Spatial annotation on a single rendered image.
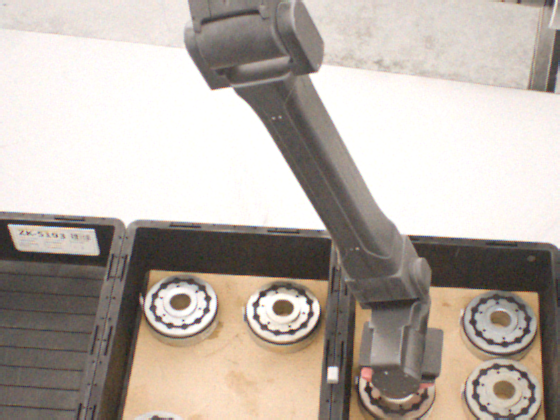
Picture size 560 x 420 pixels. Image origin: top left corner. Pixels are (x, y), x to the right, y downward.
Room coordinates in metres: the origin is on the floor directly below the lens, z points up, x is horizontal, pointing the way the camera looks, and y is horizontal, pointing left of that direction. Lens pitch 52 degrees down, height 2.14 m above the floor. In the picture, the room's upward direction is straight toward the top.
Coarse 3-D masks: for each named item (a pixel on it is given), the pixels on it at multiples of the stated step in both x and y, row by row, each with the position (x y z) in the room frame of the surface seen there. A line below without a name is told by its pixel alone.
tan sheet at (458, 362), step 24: (432, 288) 0.89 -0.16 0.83; (456, 288) 0.89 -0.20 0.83; (360, 312) 0.85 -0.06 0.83; (432, 312) 0.85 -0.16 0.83; (456, 312) 0.85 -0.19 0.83; (360, 336) 0.81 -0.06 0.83; (456, 336) 0.81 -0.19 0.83; (456, 360) 0.77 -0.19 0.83; (480, 360) 0.77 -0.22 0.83; (528, 360) 0.77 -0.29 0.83; (456, 384) 0.73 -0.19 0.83; (456, 408) 0.70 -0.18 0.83
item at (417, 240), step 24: (432, 240) 0.90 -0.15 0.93; (456, 240) 0.90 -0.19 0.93; (480, 240) 0.90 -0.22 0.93; (504, 240) 0.90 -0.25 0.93; (552, 264) 0.86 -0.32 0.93; (552, 288) 0.82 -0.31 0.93; (336, 336) 0.75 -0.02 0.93; (336, 360) 0.71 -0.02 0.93; (336, 384) 0.68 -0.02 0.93; (336, 408) 0.64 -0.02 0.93
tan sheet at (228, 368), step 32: (224, 288) 0.89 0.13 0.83; (256, 288) 0.89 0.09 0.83; (320, 288) 0.89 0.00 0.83; (224, 320) 0.83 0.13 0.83; (160, 352) 0.78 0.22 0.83; (192, 352) 0.78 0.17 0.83; (224, 352) 0.78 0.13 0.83; (256, 352) 0.78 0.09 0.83; (320, 352) 0.78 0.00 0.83; (160, 384) 0.73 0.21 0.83; (192, 384) 0.73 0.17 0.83; (224, 384) 0.73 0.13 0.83; (256, 384) 0.73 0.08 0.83; (288, 384) 0.73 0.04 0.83; (128, 416) 0.68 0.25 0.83; (192, 416) 0.68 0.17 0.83; (224, 416) 0.68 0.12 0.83; (256, 416) 0.68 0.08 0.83; (288, 416) 0.68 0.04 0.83
